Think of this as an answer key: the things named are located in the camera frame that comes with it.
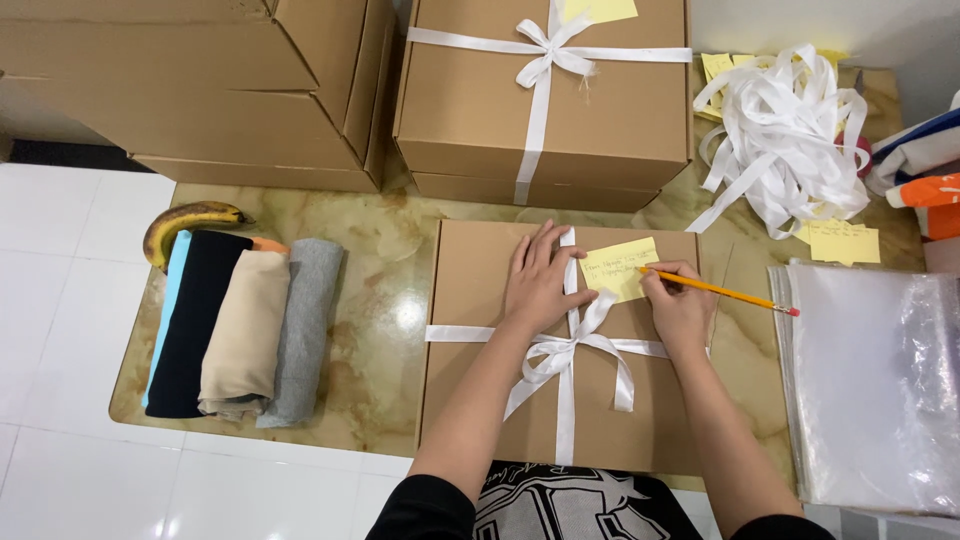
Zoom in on person's left hand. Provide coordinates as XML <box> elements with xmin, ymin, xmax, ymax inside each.
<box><xmin>504</xmin><ymin>219</ymin><xmax>601</xmax><ymax>336</ymax></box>

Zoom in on person's right hand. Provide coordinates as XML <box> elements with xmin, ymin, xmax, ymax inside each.
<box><xmin>637</xmin><ymin>260</ymin><xmax>718</xmax><ymax>363</ymax></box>

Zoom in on yellow pencil with pink eraser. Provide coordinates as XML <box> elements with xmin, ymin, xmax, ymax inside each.
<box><xmin>636</xmin><ymin>265</ymin><xmax>801</xmax><ymax>318</ymax></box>

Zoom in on white ribbon bow on flat box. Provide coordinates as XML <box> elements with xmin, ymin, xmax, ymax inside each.
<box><xmin>424</xmin><ymin>227</ymin><xmax>673</xmax><ymax>467</ymax></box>

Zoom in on written yellow sticky note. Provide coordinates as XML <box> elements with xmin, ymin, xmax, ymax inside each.
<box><xmin>578</xmin><ymin>237</ymin><xmax>662</xmax><ymax>305</ymax></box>

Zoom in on plain flat brown cardboard box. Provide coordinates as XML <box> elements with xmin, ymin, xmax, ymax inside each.
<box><xmin>410</xmin><ymin>171</ymin><xmax>662</xmax><ymax>214</ymax></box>

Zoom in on small pile of yellow notes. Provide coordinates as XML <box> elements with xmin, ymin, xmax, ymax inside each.
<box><xmin>793</xmin><ymin>218</ymin><xmax>882</xmax><ymax>268</ymax></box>

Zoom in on heap of loose white ribbon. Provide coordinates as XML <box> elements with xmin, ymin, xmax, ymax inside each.
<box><xmin>685</xmin><ymin>42</ymin><xmax>873</xmax><ymax>242</ymax></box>

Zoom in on white ribbon bow on tall box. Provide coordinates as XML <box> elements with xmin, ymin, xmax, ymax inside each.
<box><xmin>405</xmin><ymin>0</ymin><xmax>693</xmax><ymax>207</ymax></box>

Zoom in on tall brown cardboard gift box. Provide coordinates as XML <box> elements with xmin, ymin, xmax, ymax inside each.
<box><xmin>393</xmin><ymin>0</ymin><xmax>693</xmax><ymax>193</ymax></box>

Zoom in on stack of clear plastic bags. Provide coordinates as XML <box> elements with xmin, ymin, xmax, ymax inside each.
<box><xmin>768</xmin><ymin>258</ymin><xmax>960</xmax><ymax>520</ymax></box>

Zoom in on person's black printed shirt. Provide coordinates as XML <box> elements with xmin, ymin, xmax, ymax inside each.
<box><xmin>366</xmin><ymin>460</ymin><xmax>835</xmax><ymax>540</ymax></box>

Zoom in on grey rolled cloth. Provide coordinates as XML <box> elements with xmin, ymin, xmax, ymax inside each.
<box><xmin>255</xmin><ymin>237</ymin><xmax>345</xmax><ymax>431</ymax></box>

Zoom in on red round object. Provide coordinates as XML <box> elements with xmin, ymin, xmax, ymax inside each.
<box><xmin>834</xmin><ymin>132</ymin><xmax>874</xmax><ymax>180</ymax></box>

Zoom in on scattered yellow sticky notes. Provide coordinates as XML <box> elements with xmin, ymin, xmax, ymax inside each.
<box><xmin>696</xmin><ymin>48</ymin><xmax>851</xmax><ymax>123</ymax></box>

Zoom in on orange and white bag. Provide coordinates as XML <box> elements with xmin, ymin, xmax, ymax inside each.
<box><xmin>885</xmin><ymin>171</ymin><xmax>960</xmax><ymax>243</ymax></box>

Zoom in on blank yellow sticky note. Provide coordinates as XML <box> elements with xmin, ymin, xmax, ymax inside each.
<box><xmin>561</xmin><ymin>0</ymin><xmax>640</xmax><ymax>26</ymax></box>

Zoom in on beige rolled cloth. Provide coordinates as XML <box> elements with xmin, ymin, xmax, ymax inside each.
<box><xmin>197</xmin><ymin>249</ymin><xmax>292</xmax><ymax>418</ymax></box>

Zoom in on thin brown cardboard box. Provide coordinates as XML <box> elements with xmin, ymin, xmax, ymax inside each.
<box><xmin>130</xmin><ymin>153</ymin><xmax>384</xmax><ymax>195</ymax></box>

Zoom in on black rolled cloth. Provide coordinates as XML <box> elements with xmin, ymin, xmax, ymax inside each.
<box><xmin>144</xmin><ymin>229</ymin><xmax>255</xmax><ymax>420</ymax></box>

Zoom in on ripe spotted banana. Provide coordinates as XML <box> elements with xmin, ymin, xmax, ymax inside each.
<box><xmin>142</xmin><ymin>200</ymin><xmax>255</xmax><ymax>273</ymax></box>

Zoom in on light blue rolled cloth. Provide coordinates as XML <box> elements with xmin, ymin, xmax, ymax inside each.
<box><xmin>140</xmin><ymin>229</ymin><xmax>194</xmax><ymax>411</ymax></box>

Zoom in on large open brown cardboard box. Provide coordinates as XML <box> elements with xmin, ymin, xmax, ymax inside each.
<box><xmin>0</xmin><ymin>0</ymin><xmax>397</xmax><ymax>174</ymax></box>

